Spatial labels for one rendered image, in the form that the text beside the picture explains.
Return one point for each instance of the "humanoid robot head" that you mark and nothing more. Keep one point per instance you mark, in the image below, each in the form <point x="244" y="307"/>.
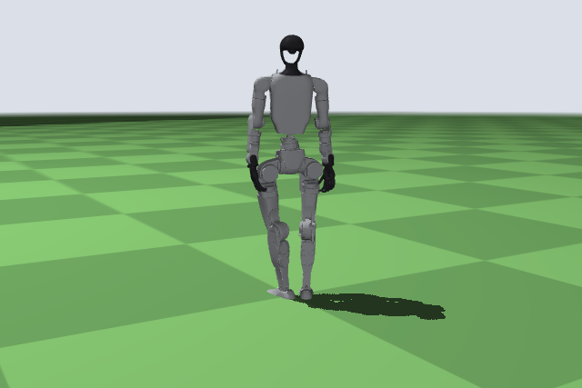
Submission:
<point x="291" y="43"/>

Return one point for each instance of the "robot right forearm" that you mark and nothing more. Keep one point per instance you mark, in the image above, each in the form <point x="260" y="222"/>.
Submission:
<point x="325" y="147"/>

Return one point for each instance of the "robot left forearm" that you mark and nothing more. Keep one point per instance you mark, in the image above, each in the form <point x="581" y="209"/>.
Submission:
<point x="253" y="139"/>

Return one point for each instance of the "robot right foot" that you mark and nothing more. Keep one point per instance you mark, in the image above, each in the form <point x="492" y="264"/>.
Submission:
<point x="306" y="294"/>

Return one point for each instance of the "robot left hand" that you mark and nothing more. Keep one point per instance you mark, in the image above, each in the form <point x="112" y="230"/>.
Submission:
<point x="254" y="175"/>

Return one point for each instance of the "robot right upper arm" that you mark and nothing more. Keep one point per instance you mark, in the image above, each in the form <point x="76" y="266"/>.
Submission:
<point x="322" y="104"/>

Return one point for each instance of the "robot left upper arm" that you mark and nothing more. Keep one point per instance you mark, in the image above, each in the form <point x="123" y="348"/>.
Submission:
<point x="261" y="85"/>

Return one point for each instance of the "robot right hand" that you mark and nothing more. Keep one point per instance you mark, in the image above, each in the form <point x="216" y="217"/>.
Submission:
<point x="328" y="175"/>

